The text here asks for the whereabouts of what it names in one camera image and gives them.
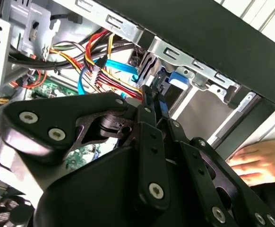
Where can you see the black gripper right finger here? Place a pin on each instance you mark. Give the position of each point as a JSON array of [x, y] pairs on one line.
[[210, 179]]

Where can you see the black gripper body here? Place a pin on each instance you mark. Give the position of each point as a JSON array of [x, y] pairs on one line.
[[92, 194]]

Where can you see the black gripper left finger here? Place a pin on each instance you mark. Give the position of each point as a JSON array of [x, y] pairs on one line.
[[57, 113]]

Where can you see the hard disk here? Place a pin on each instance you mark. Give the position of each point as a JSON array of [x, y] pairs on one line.
[[178, 80]]

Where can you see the bare person's hand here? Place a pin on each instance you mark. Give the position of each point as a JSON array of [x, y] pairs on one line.
[[265, 160]]

